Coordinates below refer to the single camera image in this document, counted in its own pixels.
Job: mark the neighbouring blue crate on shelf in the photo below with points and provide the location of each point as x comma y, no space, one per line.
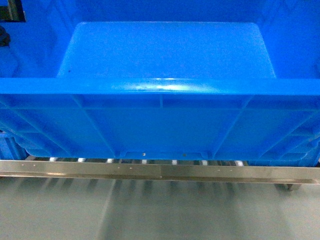
9,149

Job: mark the large blue plastic crate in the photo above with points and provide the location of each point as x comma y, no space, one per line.
165,79

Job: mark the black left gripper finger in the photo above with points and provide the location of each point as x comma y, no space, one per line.
12,12
5,38

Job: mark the steel roller shelf rack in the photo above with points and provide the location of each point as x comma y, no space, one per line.
161,170

